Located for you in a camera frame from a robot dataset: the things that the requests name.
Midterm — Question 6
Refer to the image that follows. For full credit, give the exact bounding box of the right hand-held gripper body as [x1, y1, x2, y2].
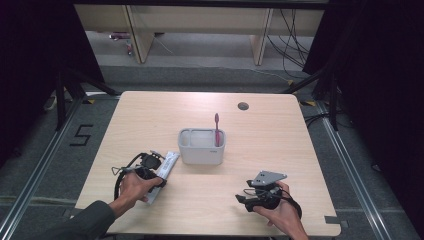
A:
[244, 170, 288, 213]

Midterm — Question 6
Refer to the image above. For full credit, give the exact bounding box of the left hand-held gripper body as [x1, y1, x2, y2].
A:
[133, 151, 165, 183]

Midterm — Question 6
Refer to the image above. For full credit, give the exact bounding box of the white toothpaste tube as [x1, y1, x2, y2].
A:
[145, 150, 181, 205]

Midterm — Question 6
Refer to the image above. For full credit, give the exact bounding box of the grey toothbrush holder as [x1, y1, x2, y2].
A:
[177, 127, 227, 166]

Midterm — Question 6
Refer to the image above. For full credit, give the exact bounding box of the pink toothbrush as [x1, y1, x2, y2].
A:
[213, 112, 222, 148]

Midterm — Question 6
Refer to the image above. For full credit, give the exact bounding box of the person's left hand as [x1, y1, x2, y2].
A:
[117, 171, 165, 204]

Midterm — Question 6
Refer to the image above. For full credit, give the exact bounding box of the person's right hand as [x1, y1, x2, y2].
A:
[252, 180, 302, 236]

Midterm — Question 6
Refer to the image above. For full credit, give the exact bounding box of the black metal stand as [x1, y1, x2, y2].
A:
[279, 66, 342, 132]
[54, 66, 121, 132]

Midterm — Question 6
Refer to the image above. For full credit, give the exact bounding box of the pink item under desk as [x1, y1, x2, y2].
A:
[109, 31, 132, 41]

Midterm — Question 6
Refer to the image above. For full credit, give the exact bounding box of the beige wooden desk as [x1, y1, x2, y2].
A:
[74, 3, 326, 66]

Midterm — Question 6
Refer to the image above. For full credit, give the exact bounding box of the black curtain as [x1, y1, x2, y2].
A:
[0, 0, 106, 168]
[302, 0, 424, 231]

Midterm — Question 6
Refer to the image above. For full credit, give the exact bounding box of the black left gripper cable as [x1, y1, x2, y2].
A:
[110, 152, 145, 202]

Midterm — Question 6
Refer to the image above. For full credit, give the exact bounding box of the aluminium floor rail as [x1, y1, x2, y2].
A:
[0, 96, 84, 240]
[314, 99, 391, 240]

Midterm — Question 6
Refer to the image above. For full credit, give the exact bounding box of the black floor cable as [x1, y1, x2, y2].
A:
[303, 111, 355, 130]

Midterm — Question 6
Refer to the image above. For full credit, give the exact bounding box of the bundle of black hanging cables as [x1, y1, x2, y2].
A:
[266, 8, 315, 80]

